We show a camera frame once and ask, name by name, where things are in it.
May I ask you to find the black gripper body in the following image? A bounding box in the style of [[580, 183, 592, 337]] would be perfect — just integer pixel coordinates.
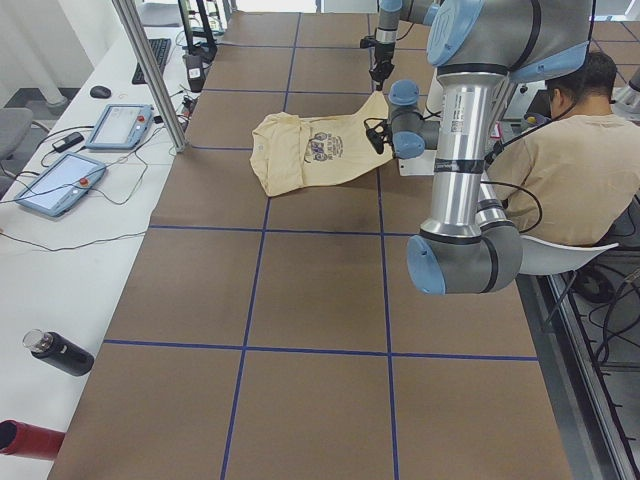
[[369, 42, 395, 91], [363, 117, 393, 154]]

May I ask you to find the beige long-sleeve printed shirt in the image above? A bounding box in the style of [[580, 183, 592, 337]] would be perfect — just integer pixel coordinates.
[[250, 91, 393, 197]]

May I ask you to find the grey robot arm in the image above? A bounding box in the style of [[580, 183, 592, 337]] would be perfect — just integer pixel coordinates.
[[360, 0, 441, 91], [361, 1, 595, 295]]

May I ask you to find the seated person in beige shirt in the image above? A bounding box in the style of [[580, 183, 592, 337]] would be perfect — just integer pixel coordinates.
[[488, 51, 639, 247]]

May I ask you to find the white plastic chair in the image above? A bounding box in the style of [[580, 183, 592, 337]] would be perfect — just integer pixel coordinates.
[[519, 235, 619, 275]]

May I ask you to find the black keyboard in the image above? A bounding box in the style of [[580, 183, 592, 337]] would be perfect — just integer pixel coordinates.
[[131, 38, 173, 85]]

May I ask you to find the far blue teach pendant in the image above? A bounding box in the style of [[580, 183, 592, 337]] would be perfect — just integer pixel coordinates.
[[85, 104, 153, 150]]

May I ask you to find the blue teach pendant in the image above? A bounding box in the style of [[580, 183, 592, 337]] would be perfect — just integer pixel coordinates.
[[85, 104, 153, 150], [14, 153, 107, 218]]

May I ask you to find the black computer mouse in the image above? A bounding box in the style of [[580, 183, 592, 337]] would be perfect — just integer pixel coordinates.
[[89, 85, 112, 99]]

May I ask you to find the near blue teach pendant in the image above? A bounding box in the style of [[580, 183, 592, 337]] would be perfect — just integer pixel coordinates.
[[14, 153, 107, 218]]

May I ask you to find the black water bottle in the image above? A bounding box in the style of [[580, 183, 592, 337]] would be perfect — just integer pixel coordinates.
[[22, 329, 94, 377]]

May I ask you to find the red cylinder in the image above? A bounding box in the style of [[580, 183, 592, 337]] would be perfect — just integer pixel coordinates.
[[1, 420, 65, 460]]

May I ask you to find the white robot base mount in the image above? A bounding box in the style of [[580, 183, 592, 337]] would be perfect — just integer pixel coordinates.
[[398, 150, 436, 177]]

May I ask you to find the aluminium frame post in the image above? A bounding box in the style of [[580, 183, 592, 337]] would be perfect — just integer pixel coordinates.
[[111, 0, 187, 153]]

